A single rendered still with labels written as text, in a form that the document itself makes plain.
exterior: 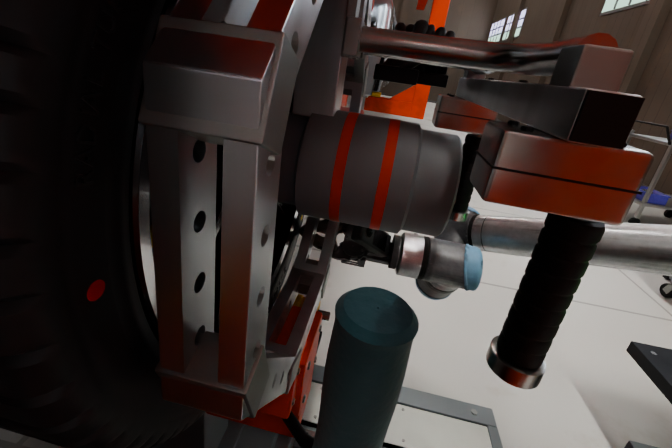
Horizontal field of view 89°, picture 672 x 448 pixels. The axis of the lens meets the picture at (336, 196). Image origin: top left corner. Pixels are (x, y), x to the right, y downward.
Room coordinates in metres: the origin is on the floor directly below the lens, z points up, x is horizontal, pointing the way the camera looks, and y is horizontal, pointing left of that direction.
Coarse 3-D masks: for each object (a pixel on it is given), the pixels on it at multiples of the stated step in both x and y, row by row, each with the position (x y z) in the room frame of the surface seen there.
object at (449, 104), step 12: (444, 96) 0.56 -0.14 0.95; (456, 96) 0.59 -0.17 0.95; (444, 108) 0.56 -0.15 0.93; (456, 108) 0.55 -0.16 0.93; (468, 108) 0.55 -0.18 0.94; (480, 108) 0.55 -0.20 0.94; (432, 120) 0.60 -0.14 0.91; (444, 120) 0.56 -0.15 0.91; (456, 120) 0.55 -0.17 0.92; (468, 120) 0.55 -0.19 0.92; (480, 120) 0.55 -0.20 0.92; (468, 132) 0.55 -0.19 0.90; (480, 132) 0.55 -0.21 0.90
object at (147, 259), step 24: (168, 0) 0.23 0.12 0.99; (144, 144) 0.20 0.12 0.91; (144, 168) 0.20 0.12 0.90; (144, 192) 0.20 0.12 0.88; (216, 192) 0.37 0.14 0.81; (144, 216) 0.20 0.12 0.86; (216, 216) 0.34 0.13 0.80; (288, 216) 0.61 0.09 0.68; (144, 240) 0.20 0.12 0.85; (216, 240) 0.56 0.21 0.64; (288, 240) 0.58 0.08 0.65; (144, 264) 0.19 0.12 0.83; (216, 264) 0.37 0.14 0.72; (144, 288) 0.19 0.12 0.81; (216, 288) 0.36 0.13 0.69; (144, 312) 0.20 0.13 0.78; (216, 312) 0.35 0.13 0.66
